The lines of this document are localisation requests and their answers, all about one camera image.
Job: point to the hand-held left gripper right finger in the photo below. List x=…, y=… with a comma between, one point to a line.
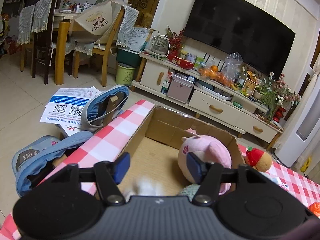
x=196, y=167

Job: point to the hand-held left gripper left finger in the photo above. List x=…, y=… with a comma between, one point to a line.
x=122, y=167

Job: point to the dark green storage box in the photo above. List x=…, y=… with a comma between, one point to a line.
x=128, y=56

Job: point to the small white patterned plush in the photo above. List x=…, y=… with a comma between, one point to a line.
x=281, y=183

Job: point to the beige printed tote bag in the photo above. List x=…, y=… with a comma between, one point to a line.
x=95, y=25

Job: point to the printed paper sheets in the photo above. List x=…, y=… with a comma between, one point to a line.
x=65, y=105

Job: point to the cream tv cabinet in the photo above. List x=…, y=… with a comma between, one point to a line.
x=220, y=110

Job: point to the pink plush toy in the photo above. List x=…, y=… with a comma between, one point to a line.
x=212, y=150

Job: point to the red berry branches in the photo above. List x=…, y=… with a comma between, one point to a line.
x=176, y=38

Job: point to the red checkered tablecloth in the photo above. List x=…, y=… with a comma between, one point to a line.
x=110, y=135

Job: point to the wooden chair with lace cover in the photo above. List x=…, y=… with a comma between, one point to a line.
x=127, y=22

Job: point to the glass kettle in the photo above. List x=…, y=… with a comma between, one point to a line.
x=160, y=43

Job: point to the orange tissue pack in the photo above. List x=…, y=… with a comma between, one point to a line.
x=315, y=208

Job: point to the pink artificial flowers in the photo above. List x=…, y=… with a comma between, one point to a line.
x=287, y=90

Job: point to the black television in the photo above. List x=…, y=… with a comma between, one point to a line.
x=237, y=32

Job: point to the printed paper document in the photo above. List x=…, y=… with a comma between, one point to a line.
x=138, y=38

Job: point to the green potted plant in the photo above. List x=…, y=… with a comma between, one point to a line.
x=267, y=97

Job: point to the white standing air conditioner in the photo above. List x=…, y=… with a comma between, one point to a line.
x=297, y=135

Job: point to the green fluffy plush ball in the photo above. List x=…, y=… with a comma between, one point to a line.
x=188, y=191

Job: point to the wooden picture frame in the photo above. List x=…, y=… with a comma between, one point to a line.
x=248, y=86

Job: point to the wooden dining table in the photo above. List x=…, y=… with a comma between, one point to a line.
x=62, y=42

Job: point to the pink metal case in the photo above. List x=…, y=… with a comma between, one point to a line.
x=180, y=88

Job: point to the dark chair with lace cover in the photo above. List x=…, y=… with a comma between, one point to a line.
x=42, y=17

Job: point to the clear plastic bag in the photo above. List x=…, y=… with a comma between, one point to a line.
x=233, y=65

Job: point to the light blue fabric bag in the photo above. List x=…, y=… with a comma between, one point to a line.
x=40, y=160

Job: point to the glass bottle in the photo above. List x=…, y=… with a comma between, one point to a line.
x=241, y=78

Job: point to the small green box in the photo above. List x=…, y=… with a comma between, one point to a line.
x=237, y=105

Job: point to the cardboard box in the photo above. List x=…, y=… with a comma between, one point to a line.
x=160, y=132

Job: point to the pile of oranges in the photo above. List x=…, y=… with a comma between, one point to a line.
x=212, y=72

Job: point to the red box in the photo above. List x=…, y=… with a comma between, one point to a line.
x=182, y=62

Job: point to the red candle holder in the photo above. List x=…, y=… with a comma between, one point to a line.
x=279, y=113

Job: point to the brown plush bear red hat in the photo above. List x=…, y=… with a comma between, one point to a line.
x=260, y=160

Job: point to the light green trash bin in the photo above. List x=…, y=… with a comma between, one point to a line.
x=125, y=73

